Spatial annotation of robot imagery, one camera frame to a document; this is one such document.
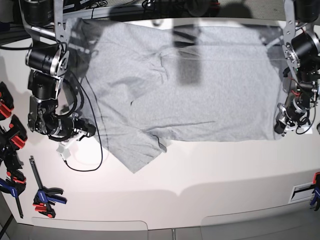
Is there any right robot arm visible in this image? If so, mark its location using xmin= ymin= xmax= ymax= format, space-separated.
xmin=18 ymin=0 xmax=96 ymax=142

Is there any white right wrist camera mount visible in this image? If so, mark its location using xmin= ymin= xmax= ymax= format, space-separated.
xmin=56 ymin=131 xmax=86 ymax=161

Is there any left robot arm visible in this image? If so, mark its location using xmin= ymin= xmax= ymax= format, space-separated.
xmin=274 ymin=0 xmax=320 ymax=136

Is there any dark object at right edge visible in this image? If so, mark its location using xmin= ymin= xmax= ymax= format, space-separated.
xmin=316 ymin=122 xmax=320 ymax=135

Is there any clamp at upper left edge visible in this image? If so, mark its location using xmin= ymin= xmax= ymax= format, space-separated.
xmin=0 ymin=81 xmax=14 ymax=121

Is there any bar clamp on table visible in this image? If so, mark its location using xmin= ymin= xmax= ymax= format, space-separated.
xmin=29 ymin=155 xmax=67 ymax=219

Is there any clamp at lower left edge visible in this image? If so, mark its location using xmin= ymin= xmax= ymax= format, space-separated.
xmin=0 ymin=151 xmax=26 ymax=219

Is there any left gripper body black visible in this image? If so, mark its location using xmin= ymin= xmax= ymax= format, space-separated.
xmin=273 ymin=113 xmax=290 ymax=137

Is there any grey T-shirt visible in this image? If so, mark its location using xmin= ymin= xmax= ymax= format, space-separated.
xmin=66 ymin=18 xmax=287 ymax=173

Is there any blue clamp at right edge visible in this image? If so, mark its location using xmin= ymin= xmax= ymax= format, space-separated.
xmin=310 ymin=172 xmax=320 ymax=212

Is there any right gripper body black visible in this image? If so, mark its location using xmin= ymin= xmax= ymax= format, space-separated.
xmin=72 ymin=118 xmax=97 ymax=140

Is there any clamp at middle left edge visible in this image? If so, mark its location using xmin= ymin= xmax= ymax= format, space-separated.
xmin=0 ymin=114 xmax=28 ymax=172

